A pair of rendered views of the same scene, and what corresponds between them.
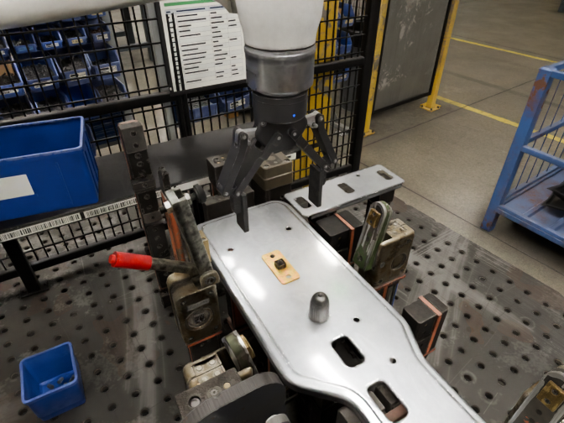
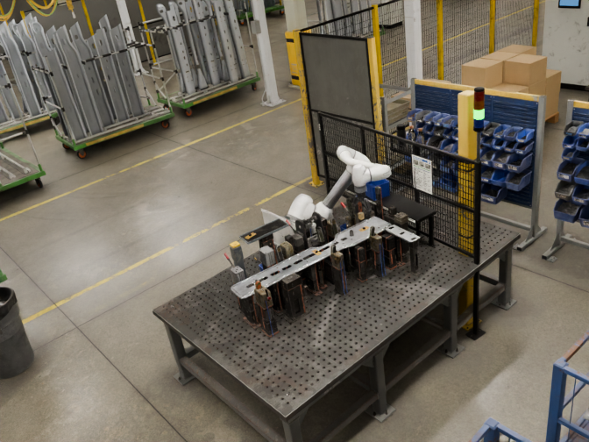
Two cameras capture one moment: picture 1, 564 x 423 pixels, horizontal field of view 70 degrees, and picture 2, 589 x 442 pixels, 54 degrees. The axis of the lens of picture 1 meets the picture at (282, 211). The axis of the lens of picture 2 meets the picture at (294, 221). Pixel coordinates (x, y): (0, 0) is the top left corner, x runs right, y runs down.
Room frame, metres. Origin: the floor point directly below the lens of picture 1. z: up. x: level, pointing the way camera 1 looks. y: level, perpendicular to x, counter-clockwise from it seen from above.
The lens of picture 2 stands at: (-0.03, -3.93, 3.30)
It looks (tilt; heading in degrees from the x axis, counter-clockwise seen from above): 28 degrees down; 89
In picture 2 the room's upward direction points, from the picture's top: 9 degrees counter-clockwise
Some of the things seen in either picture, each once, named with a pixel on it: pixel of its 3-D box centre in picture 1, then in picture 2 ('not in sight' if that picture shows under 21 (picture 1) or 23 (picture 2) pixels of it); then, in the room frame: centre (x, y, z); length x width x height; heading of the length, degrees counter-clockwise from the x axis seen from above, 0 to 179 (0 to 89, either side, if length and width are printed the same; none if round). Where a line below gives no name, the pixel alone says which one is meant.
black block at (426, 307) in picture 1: (409, 357); (360, 264); (0.45, -0.24, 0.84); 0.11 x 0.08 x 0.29; 120
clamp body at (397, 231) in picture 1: (378, 293); (377, 255); (0.59, -0.20, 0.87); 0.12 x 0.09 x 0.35; 120
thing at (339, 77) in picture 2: not in sight; (341, 120); (0.77, 2.59, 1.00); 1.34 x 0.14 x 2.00; 127
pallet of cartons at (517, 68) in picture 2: not in sight; (511, 94); (3.35, 3.88, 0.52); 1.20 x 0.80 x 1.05; 34
